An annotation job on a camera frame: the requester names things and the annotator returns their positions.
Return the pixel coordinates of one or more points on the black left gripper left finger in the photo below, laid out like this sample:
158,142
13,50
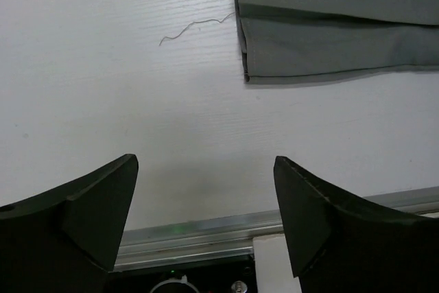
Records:
66,239

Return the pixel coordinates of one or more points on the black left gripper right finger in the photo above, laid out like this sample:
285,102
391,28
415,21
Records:
340,242

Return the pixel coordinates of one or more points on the grey pleated skirt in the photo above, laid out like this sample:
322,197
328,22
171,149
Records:
303,41

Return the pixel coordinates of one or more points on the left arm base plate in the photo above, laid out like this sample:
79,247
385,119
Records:
229,274

